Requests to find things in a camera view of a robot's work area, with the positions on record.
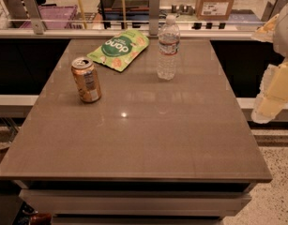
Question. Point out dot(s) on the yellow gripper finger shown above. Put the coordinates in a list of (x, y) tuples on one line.
[(267, 32), (273, 94)]

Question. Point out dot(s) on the clear plastic water bottle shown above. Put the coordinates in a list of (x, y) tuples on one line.
[(169, 39)]

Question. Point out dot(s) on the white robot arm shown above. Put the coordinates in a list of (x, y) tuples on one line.
[(281, 46)]

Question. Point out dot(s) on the cardboard box with label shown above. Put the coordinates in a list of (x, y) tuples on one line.
[(213, 9)]

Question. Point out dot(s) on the green snack bag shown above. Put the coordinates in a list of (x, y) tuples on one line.
[(119, 51)]

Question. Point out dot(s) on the orange soda can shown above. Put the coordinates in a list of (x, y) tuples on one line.
[(86, 79)]

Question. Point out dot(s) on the purple plastic crate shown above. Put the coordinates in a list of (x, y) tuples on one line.
[(56, 17)]

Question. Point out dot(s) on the grey metal railing post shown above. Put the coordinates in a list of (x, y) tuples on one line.
[(38, 25), (153, 17)]

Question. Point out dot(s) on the grey metal left railing post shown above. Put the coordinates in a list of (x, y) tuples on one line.
[(38, 25)]

